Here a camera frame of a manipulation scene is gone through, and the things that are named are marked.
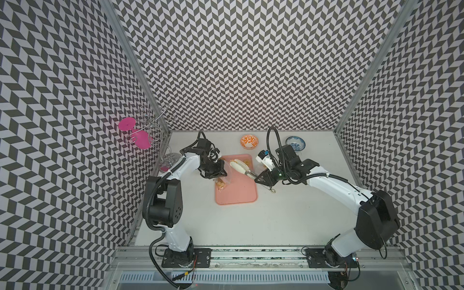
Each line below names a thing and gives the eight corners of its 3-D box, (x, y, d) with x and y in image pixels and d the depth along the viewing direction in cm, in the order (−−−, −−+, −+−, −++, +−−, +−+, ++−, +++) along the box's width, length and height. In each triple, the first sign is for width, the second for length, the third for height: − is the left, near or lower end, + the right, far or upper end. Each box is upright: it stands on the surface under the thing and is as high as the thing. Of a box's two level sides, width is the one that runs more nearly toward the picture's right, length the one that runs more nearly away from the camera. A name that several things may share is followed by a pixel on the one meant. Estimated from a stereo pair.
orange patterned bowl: (240, 149, 110) (240, 146, 107) (240, 137, 116) (240, 134, 114) (258, 149, 110) (259, 146, 107) (257, 137, 116) (258, 134, 114)
